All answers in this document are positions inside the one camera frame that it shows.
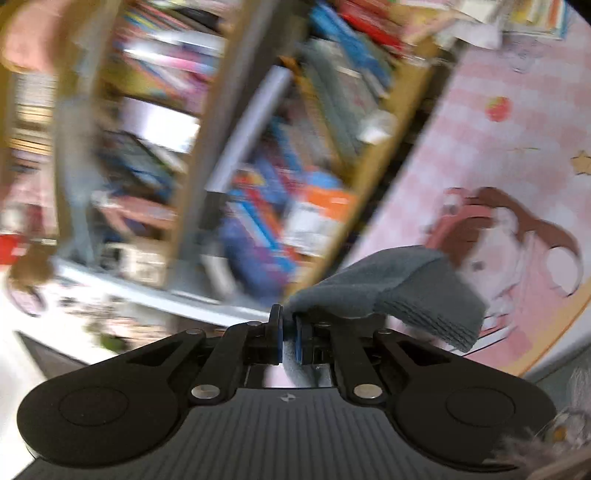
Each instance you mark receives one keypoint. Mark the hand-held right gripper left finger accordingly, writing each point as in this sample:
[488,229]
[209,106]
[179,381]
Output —
[277,334]

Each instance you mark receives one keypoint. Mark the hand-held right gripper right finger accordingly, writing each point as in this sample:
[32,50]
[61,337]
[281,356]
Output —
[299,339]

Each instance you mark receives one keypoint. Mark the grey ribbed cloth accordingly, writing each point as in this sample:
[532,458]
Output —
[392,277]

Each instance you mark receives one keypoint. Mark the row of colourful books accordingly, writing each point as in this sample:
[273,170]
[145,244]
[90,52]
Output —
[258,230]
[161,60]

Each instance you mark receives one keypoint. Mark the orange and white box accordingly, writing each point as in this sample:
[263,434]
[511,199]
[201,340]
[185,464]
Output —
[323,212]

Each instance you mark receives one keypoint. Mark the white shelf unit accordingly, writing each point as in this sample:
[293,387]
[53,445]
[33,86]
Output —
[138,295]

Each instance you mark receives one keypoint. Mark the wooden bookshelf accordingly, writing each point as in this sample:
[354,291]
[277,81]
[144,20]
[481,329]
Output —
[369,184]

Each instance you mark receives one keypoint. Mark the white rolled paper tube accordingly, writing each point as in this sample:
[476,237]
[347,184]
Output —
[258,120]

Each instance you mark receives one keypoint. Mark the grey furry item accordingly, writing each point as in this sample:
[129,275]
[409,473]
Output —
[517,450]

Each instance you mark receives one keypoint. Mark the brown teddy bear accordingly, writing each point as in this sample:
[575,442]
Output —
[28,267]

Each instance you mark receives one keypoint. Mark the pink checked cartoon mat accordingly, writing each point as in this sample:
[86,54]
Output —
[485,152]

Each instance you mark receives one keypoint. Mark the pile of paper cards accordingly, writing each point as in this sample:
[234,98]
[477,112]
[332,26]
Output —
[485,18]

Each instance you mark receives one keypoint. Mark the round pink wall plaque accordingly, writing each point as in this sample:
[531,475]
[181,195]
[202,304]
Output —
[27,302]

